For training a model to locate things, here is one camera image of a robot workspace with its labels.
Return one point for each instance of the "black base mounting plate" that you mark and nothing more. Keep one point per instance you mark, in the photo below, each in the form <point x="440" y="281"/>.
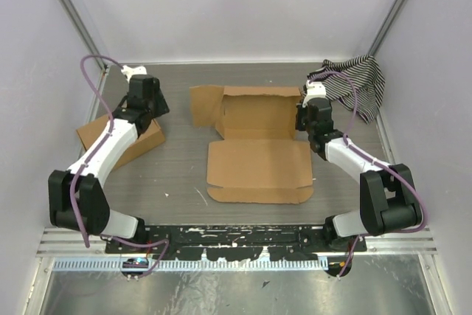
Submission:
<point x="235" y="242"/>

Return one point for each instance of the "grey slotted cable duct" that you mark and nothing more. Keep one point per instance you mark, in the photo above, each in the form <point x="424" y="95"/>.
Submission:
<point x="141" y="264"/>

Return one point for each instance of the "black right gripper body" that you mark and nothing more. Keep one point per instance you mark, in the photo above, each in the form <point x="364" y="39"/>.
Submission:
<point x="310" y="125"/>

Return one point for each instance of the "striped black white cloth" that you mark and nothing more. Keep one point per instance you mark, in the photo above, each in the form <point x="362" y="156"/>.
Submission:
<point x="358" y="84"/>

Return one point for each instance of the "aluminium front frame rail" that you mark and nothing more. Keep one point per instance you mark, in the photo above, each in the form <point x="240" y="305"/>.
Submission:
<point x="60" y="242"/>

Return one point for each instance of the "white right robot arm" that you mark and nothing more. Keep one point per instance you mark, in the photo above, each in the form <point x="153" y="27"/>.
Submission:
<point x="388" y="201"/>

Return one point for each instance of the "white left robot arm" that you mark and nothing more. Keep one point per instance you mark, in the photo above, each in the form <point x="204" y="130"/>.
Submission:
<point x="76" y="198"/>

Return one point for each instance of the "brown cardboard box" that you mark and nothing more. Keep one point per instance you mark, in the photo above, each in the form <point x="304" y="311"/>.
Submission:
<point x="150" y="139"/>
<point x="258" y="158"/>

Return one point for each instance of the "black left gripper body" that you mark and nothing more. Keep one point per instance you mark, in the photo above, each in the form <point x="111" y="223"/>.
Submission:
<point x="150" y="108"/>

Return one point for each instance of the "folded brown cardboard box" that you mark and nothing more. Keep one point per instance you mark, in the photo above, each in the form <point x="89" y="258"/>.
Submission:
<point x="150" y="139"/>

